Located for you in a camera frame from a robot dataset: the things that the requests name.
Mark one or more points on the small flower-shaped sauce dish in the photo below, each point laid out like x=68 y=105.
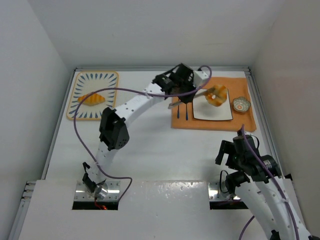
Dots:
x=241 y=104

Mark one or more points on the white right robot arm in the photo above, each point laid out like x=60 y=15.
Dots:
x=258 y=182

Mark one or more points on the yellow-rimmed blue-patterned tray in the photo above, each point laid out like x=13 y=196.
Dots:
x=92 y=92

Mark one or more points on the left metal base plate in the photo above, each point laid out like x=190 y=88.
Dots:
x=108 y=191

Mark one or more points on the croissant bread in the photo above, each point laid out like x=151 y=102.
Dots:
x=92 y=100

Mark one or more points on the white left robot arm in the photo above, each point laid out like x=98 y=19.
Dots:
x=114 y=124

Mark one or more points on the white square plate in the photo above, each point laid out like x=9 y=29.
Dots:
x=202 y=110

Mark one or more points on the metal base plate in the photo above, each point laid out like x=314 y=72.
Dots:
x=108 y=191
x=217 y=192

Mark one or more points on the round flower-shaped bread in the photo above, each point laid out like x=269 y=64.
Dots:
x=217 y=95

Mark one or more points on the blue fork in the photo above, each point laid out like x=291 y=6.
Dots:
x=186 y=112

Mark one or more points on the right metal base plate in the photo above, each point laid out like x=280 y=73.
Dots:
x=217 y=192

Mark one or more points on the orange placemat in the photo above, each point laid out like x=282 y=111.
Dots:
x=237 y=87

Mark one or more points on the blue spoon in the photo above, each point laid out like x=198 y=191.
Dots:
x=178 y=112

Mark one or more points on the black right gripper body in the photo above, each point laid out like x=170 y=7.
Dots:
x=222 y=152

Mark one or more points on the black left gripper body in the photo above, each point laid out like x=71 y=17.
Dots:
x=186 y=97

